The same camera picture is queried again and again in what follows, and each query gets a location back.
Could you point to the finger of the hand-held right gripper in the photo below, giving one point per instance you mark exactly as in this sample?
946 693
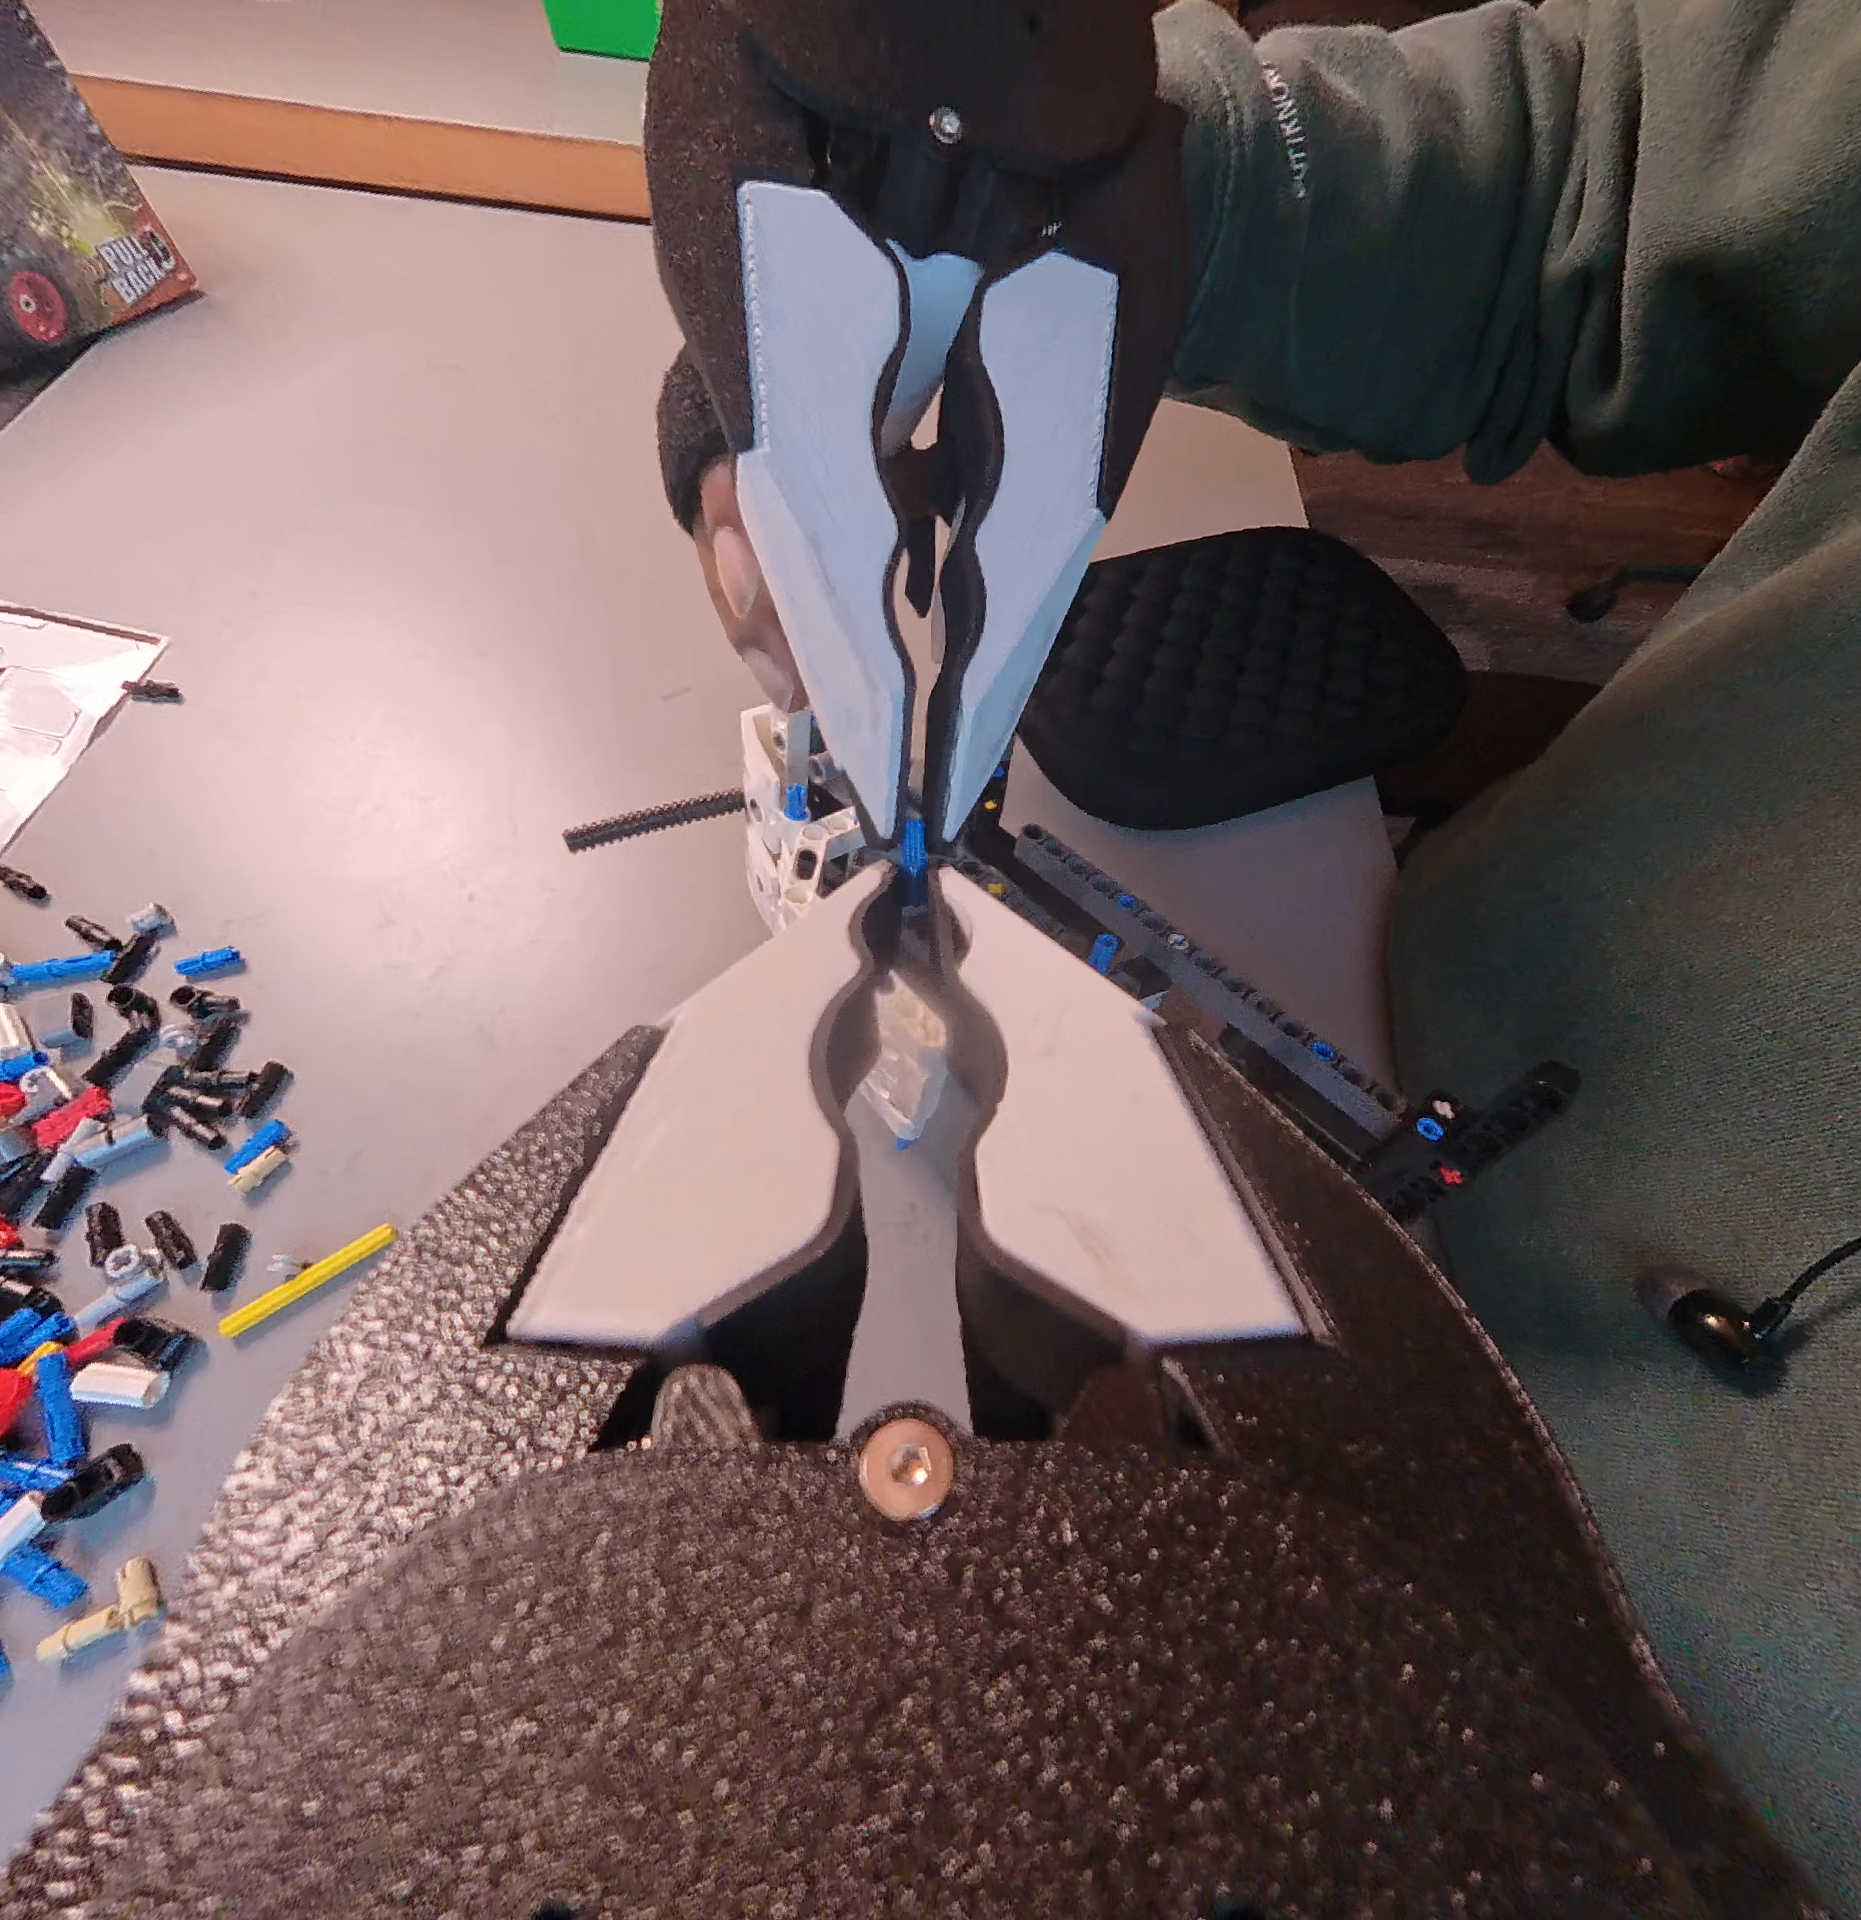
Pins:
1042 449
818 449

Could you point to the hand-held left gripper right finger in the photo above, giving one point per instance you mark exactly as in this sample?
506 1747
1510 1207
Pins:
1124 1186

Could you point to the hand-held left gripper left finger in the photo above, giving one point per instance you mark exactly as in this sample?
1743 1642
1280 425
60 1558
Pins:
692 1171

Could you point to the brick truck chassis model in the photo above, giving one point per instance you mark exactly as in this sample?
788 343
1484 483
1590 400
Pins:
1216 977

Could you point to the blue connector pin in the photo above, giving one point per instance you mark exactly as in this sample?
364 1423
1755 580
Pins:
914 864

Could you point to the person's right forearm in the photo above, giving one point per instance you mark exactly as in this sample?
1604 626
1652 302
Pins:
1471 227

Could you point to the grey desk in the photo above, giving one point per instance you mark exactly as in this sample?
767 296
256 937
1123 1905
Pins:
422 524

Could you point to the person's right hand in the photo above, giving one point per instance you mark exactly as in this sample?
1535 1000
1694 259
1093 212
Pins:
735 584

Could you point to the green bin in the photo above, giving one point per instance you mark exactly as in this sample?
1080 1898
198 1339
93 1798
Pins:
600 23

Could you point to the yellow axle rod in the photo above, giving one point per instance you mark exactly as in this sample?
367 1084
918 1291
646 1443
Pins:
308 1280

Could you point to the wood edged table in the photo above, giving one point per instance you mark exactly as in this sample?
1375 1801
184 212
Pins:
345 142

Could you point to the pile of small brick parts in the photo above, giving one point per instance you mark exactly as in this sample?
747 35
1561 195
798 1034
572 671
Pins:
105 1079

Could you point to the person's green sweatshirt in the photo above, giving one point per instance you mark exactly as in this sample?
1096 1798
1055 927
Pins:
1696 977

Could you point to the tan angled connector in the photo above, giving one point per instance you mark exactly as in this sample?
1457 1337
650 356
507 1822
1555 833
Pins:
105 1613

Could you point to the white sticker sheet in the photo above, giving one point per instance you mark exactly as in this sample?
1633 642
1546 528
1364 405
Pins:
44 719

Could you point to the toy truck set box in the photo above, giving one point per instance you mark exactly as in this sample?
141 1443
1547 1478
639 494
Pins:
44 195

